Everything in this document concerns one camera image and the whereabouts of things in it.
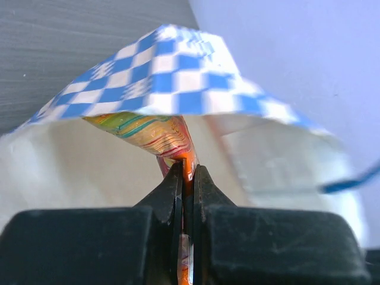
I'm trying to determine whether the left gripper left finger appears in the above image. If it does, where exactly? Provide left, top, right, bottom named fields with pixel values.
left=1, top=163, right=183, bottom=284

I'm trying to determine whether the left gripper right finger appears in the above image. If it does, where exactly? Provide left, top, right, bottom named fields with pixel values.
left=193, top=165, right=371, bottom=284

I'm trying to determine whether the checkered paper bag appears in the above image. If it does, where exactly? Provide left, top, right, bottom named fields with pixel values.
left=1, top=25, right=369, bottom=246

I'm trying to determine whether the orange packet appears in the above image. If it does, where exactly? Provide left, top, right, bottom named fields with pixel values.
left=83, top=112, right=198, bottom=284

